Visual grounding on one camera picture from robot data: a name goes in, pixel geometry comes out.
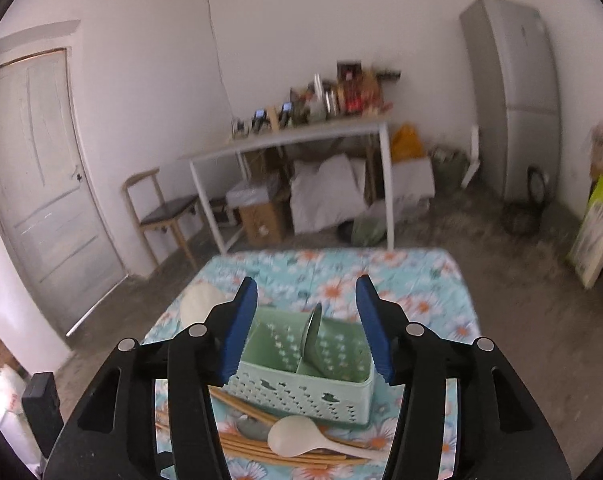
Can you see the metal spoon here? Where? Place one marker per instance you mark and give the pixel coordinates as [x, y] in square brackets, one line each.
[254, 429]
[311, 335]

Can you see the white door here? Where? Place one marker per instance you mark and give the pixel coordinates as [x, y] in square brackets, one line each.
[46, 185]

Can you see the black device with screen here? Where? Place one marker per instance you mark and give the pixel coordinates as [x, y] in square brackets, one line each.
[286, 115]
[259, 120]

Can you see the green plastic utensil basket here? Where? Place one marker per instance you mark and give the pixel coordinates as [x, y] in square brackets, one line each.
[306, 395]

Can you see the black tray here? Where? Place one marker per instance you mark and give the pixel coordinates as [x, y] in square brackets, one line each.
[389, 75]

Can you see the white plastic sack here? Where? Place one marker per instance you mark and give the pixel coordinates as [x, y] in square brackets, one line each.
[6, 410]

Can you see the floral tablecloth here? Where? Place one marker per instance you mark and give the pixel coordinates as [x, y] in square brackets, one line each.
[416, 280]

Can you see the black box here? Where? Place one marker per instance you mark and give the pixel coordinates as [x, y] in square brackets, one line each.
[349, 70]

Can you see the white board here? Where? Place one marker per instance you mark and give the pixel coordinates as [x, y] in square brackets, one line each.
[474, 155]

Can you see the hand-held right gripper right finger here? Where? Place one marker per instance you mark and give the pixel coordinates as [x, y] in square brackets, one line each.
[374, 335]

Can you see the white table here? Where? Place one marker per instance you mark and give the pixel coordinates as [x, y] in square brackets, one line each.
[306, 132]

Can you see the brown cardboard box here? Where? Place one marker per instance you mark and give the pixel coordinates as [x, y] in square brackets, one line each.
[261, 222]

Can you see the plastic bag of greens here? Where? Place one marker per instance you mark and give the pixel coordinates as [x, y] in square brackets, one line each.
[369, 230]

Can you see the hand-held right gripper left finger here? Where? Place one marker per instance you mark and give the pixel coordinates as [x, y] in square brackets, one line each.
[241, 325]

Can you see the white foam box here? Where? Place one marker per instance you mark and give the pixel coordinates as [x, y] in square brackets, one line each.
[251, 192]

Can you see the grey-green bag with pans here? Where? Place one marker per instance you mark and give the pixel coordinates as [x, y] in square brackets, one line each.
[449, 167]

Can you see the silver refrigerator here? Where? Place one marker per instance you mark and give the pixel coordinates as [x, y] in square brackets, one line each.
[516, 85]

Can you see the dark bottle with red label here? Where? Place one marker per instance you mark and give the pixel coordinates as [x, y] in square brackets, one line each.
[352, 97]

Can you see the yellow and white rice bag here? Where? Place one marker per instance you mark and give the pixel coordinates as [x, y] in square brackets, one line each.
[594, 230]

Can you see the wooden chair with dark seat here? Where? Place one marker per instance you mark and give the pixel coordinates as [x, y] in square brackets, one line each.
[169, 207]

